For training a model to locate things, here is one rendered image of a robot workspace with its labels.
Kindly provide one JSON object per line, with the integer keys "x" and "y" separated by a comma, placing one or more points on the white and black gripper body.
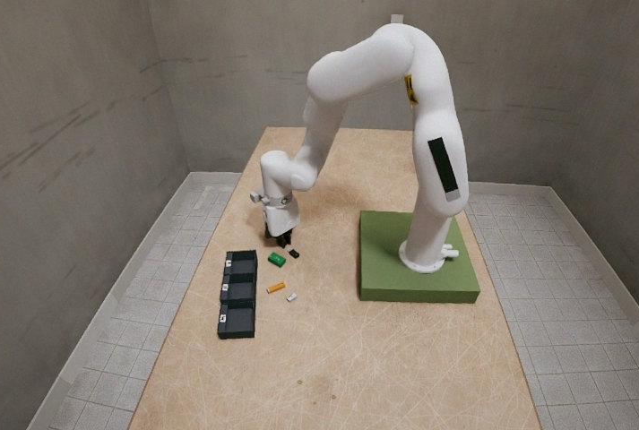
{"x": 281, "y": 218}

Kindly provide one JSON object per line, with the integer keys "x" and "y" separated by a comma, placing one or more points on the black rack of three bins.
{"x": 236, "y": 309}

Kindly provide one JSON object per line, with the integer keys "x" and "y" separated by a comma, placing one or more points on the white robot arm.
{"x": 394, "y": 51}

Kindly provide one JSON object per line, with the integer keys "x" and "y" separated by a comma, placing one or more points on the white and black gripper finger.
{"x": 287, "y": 236}
{"x": 280, "y": 240}

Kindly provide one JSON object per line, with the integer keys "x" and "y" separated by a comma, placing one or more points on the orange aa battery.
{"x": 276, "y": 287}

